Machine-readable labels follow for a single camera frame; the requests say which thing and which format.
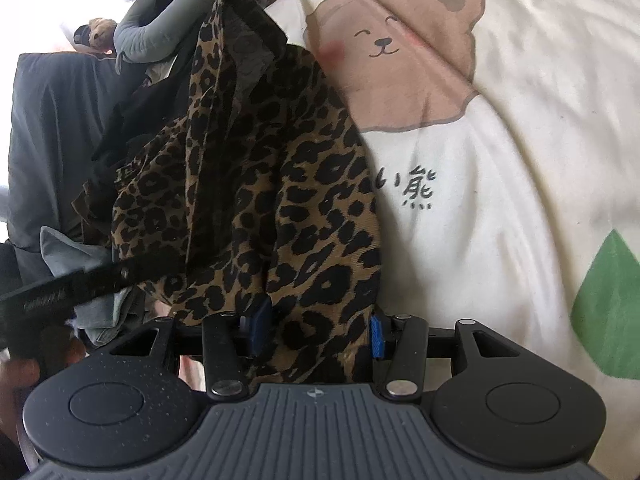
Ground leopard print garment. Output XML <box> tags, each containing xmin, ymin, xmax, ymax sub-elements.
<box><xmin>74</xmin><ymin>0</ymin><xmax>384</xmax><ymax>386</ymax></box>

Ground light blue denim garment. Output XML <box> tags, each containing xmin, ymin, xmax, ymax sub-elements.
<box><xmin>40</xmin><ymin>226</ymin><xmax>146</xmax><ymax>348</ymax></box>

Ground dark grey trousers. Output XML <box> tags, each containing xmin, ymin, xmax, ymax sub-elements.
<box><xmin>6</xmin><ymin>52</ymin><xmax>147</xmax><ymax>281</ymax></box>

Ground cream bear print blanket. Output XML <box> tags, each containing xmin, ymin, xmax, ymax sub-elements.
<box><xmin>269</xmin><ymin>0</ymin><xmax>639</xmax><ymax>479</ymax></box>

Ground small plush toy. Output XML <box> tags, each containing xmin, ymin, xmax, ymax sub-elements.
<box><xmin>73</xmin><ymin>18</ymin><xmax>117</xmax><ymax>54</ymax></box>

